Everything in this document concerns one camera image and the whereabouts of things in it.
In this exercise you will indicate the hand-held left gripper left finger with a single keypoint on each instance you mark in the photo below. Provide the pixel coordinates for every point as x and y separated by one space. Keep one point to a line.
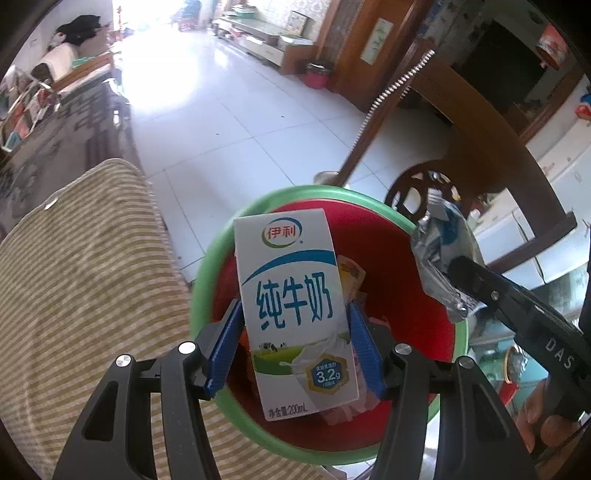
226 350

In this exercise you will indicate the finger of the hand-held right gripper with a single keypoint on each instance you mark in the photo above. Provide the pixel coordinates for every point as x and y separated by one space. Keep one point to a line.
480 284

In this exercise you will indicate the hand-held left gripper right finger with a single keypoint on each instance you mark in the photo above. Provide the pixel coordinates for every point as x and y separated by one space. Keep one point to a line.
364 355

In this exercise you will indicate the silver blue snack bag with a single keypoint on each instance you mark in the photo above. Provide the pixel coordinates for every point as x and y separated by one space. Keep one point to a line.
443 249

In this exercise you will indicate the white milk carton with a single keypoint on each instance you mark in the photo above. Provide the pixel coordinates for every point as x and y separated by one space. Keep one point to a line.
291 295

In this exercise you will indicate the red bin with green rim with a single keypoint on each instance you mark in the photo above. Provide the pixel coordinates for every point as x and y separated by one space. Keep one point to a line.
397 258

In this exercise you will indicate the person's right hand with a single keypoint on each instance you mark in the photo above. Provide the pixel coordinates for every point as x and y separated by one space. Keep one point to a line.
554 429

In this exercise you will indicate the wooden chair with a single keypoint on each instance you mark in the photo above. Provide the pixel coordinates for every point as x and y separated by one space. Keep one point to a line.
489 138

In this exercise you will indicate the yellow striped mat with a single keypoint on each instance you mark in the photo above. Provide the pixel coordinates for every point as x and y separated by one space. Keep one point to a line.
92 277

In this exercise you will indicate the small red floor bin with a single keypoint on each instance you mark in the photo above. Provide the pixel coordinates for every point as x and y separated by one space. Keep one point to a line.
317 76

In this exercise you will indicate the grey patterned cloth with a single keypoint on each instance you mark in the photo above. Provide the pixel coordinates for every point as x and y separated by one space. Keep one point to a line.
60 138

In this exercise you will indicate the magazine rack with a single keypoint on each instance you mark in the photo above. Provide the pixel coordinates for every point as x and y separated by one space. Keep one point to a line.
23 115

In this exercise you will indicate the low television cabinet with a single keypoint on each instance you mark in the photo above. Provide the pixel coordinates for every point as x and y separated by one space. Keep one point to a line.
258 39

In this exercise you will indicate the seated person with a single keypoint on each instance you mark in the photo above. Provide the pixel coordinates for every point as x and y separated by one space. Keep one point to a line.
87 69

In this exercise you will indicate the small framed picture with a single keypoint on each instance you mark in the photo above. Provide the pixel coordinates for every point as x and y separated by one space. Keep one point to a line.
295 22

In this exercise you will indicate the white cushion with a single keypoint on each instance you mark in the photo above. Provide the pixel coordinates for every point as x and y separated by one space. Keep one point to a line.
57 57

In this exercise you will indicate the red wall decoration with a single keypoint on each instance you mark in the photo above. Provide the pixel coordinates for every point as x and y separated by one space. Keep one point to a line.
551 46

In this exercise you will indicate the short wall scroll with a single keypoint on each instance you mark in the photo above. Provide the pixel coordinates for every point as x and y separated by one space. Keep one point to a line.
376 41

